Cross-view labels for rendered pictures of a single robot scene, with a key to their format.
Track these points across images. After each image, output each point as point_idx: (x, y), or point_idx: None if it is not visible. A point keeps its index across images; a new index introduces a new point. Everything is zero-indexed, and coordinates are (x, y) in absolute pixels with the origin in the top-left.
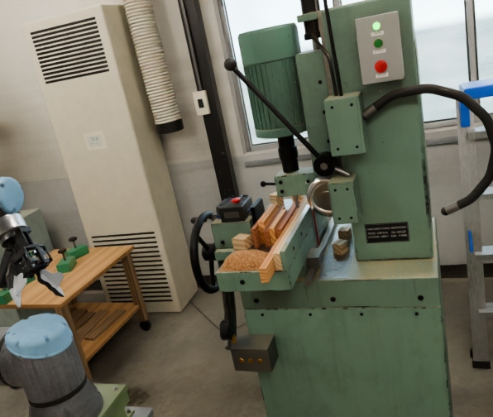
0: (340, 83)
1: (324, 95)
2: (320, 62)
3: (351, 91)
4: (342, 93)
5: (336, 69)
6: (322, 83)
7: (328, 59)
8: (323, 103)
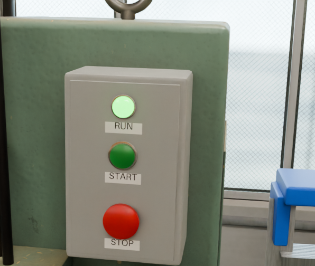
0: (9, 230)
1: None
2: None
3: (45, 244)
4: (10, 259)
5: (1, 193)
6: None
7: None
8: None
